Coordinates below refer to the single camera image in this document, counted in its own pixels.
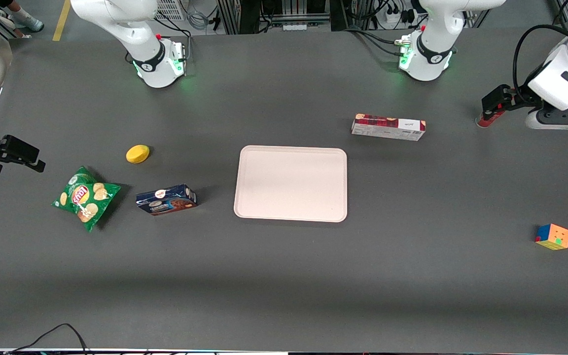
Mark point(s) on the white flat power strip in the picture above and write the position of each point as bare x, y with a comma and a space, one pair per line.
295, 26

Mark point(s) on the dark blue cookie box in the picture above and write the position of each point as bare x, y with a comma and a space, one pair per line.
166, 199

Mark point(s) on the red cookie box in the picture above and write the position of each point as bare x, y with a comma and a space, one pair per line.
387, 128

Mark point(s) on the yellow lemon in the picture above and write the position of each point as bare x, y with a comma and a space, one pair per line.
137, 154

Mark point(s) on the pale pink plastic tray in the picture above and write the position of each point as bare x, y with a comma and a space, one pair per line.
291, 183

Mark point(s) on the white power strip with plugs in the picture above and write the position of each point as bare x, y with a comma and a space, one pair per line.
393, 17

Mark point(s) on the red soda bottle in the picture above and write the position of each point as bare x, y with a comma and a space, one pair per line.
487, 120

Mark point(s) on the multicolour puzzle cube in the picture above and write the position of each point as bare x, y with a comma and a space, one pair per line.
553, 236

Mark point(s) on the grey white sneaker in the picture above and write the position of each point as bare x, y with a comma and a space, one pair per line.
27, 20

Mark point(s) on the black equipment rack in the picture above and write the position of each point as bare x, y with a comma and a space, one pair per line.
274, 12

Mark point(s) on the green potato chips bag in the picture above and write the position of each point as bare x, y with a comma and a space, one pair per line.
85, 197

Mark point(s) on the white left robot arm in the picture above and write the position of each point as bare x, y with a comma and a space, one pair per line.
429, 54

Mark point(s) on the white perforated box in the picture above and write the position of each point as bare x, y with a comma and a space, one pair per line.
170, 10

